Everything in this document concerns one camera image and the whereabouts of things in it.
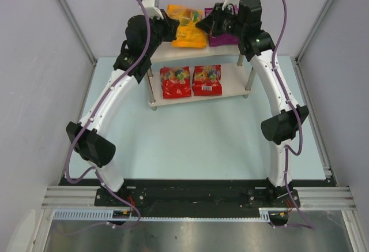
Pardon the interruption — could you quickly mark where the orange candy bag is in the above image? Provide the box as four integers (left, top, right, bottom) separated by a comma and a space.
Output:
167, 5, 208, 48

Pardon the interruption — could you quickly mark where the purple candy bag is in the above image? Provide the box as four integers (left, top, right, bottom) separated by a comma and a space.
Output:
201, 6, 238, 47

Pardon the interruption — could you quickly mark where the red candy bag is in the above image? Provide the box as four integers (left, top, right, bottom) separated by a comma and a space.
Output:
192, 65, 223, 96
160, 66, 191, 99

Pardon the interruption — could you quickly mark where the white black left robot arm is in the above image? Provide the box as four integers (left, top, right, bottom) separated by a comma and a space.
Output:
66, 10, 179, 192

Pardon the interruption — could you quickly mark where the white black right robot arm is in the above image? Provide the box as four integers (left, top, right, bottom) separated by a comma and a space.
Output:
196, 0, 309, 188

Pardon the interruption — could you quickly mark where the beige two-tier shelf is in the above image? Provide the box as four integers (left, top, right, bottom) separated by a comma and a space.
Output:
146, 44, 256, 111

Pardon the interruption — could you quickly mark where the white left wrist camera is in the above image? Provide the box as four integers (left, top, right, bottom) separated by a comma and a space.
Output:
141, 0, 163, 19

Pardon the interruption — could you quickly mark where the aluminium left corner post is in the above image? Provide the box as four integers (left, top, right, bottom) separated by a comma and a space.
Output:
56, 0, 97, 67

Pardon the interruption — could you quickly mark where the aluminium corner post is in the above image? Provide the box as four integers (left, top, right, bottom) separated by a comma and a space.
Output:
295, 0, 335, 63
56, 0, 97, 67

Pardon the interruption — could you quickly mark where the aluminium right corner post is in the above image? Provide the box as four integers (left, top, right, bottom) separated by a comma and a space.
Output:
295, 0, 335, 63

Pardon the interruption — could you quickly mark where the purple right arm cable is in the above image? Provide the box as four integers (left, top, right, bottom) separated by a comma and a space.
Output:
234, 0, 315, 230

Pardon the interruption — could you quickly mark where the aluminium right side rail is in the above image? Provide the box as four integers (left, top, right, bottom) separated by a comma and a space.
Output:
291, 58, 368, 251

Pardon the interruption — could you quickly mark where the white slotted cable duct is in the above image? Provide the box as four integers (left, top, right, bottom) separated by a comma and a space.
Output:
53, 208, 287, 223

